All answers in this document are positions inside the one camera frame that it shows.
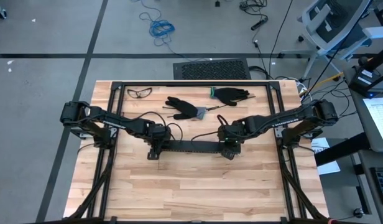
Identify yellow cable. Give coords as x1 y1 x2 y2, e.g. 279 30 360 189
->
305 72 345 94

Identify long black floor cable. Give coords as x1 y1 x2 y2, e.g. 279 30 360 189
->
302 0 372 97
267 0 294 78

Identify black tangled cable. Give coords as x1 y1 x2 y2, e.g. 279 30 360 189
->
239 0 269 17

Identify white printed label sheet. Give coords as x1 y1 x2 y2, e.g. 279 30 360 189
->
311 136 331 156

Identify grey office chair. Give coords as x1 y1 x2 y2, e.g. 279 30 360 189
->
280 0 383 78

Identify black power strip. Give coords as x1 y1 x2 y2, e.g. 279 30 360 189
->
249 16 269 32

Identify black glove green cuff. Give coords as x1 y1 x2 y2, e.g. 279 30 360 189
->
210 87 251 106

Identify black aluminium rig frame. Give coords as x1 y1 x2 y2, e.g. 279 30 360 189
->
67 80 328 223

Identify blue coiled cable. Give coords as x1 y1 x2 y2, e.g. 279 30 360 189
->
134 0 180 52

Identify clear safety glasses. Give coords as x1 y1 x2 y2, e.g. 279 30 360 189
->
126 87 153 100

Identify white lit monitor screen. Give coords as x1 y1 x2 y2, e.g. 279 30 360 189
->
362 96 383 156

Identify black floor grate mat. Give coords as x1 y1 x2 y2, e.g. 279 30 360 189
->
172 58 251 80

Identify black bar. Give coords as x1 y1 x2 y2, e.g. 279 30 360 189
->
160 140 242 153

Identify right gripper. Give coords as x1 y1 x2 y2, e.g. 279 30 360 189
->
218 121 247 161

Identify grey desk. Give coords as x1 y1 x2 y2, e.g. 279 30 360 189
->
343 67 383 224

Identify black box device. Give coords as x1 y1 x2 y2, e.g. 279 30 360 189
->
348 66 383 98

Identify white paper sheet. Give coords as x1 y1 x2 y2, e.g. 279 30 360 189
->
316 160 341 176

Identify black glove grey cuff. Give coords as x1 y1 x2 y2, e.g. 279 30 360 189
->
165 96 208 121

